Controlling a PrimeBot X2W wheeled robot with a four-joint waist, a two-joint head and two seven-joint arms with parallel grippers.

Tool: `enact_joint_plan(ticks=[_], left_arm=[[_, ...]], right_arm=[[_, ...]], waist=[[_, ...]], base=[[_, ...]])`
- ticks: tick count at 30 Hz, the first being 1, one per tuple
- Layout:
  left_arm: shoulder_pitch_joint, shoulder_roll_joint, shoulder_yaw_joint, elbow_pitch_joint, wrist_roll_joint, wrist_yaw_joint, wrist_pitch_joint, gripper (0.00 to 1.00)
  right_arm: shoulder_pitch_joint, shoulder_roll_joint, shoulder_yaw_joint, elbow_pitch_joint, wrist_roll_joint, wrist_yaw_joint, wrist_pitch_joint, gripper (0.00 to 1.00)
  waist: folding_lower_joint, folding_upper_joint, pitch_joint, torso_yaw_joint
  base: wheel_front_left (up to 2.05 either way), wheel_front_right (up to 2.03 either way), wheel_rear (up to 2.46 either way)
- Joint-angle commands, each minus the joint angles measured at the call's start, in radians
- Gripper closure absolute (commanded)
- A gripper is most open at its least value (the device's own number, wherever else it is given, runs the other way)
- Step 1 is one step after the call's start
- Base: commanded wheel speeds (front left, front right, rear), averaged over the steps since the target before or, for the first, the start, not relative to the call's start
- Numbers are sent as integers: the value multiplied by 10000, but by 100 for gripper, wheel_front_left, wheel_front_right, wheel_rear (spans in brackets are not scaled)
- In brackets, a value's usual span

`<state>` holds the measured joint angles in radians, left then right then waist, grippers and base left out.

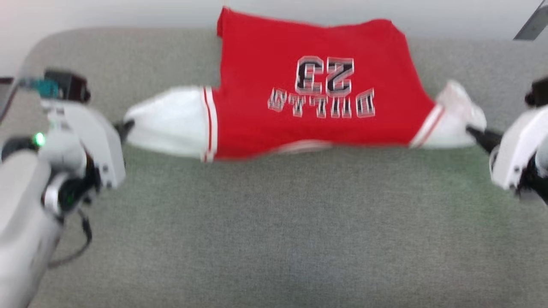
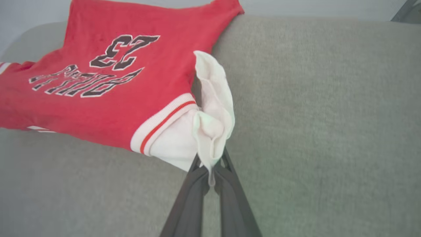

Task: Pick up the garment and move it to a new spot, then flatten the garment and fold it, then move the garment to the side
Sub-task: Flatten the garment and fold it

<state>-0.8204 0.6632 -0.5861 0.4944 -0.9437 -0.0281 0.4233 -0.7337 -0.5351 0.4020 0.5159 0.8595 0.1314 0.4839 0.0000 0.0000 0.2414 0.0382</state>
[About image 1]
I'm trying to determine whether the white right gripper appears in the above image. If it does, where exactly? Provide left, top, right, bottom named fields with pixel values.
left=466, top=106, right=548, bottom=191

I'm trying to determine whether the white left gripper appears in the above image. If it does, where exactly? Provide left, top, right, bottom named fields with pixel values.
left=41, top=100, right=136, bottom=190

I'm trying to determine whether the red and white jersey shirt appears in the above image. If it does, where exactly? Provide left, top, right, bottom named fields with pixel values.
left=123, top=6, right=487, bottom=163

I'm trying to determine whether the black framed floor panel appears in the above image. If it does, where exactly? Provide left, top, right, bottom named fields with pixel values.
left=0, top=77, right=16, bottom=122

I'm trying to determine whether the grey fabric sofa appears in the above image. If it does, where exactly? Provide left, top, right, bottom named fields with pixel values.
left=0, top=27, right=548, bottom=308

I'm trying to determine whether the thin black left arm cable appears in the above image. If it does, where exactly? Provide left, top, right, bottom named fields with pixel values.
left=46, top=209, right=93, bottom=269

